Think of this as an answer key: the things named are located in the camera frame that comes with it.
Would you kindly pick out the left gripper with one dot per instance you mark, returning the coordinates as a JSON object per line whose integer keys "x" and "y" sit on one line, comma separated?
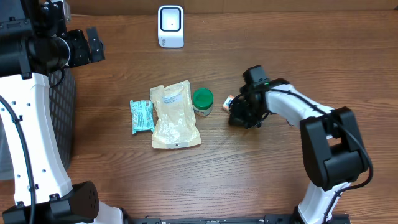
{"x": 81, "y": 40}

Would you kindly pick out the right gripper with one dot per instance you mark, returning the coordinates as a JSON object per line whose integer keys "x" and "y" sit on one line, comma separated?
{"x": 238, "y": 117}

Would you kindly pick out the orange tissue packet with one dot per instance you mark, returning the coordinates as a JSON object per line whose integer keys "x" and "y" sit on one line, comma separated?
{"x": 227, "y": 103}

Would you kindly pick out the green lid jar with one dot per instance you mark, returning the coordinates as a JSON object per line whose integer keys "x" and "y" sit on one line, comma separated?
{"x": 203, "y": 101}

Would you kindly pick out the beige powder pouch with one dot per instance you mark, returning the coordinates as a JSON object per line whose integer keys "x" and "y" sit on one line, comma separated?
{"x": 176, "y": 122}

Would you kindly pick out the teal snack packet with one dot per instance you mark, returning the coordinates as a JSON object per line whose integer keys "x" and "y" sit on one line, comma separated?
{"x": 142, "y": 116}

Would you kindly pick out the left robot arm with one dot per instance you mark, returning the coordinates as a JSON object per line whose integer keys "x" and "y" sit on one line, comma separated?
{"x": 34, "y": 44}

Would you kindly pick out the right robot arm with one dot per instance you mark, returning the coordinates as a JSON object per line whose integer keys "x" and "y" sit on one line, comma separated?
{"x": 333, "y": 151}

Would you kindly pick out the white barcode scanner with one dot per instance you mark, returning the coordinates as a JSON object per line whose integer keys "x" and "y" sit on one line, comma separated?
{"x": 171, "y": 26}

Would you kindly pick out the grey plastic mesh basket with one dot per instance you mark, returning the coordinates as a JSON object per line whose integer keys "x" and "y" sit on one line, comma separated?
{"x": 62, "y": 95}

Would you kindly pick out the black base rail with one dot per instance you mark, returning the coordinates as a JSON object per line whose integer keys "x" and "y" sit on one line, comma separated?
{"x": 236, "y": 221}

